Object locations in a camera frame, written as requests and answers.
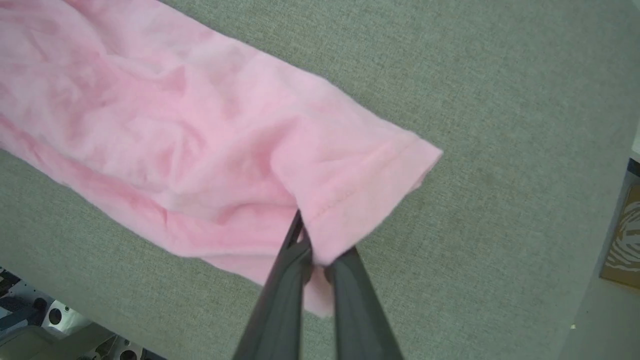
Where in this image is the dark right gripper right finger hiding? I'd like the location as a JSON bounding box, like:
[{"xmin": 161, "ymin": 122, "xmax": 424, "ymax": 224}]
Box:
[{"xmin": 324, "ymin": 246, "xmax": 405, "ymax": 360}]

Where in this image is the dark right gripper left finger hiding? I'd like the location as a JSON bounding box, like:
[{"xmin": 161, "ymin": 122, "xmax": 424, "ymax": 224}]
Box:
[{"xmin": 232, "ymin": 209, "xmax": 313, "ymax": 360}]

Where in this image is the pink garment with white label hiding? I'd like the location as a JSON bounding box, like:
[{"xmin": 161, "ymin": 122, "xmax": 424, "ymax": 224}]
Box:
[{"xmin": 0, "ymin": 0, "xmax": 444, "ymax": 318}]

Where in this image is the brown cardboard box striped print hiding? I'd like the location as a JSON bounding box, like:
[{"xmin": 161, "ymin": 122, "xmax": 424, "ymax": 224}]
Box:
[{"xmin": 599, "ymin": 182, "xmax": 640, "ymax": 291}]

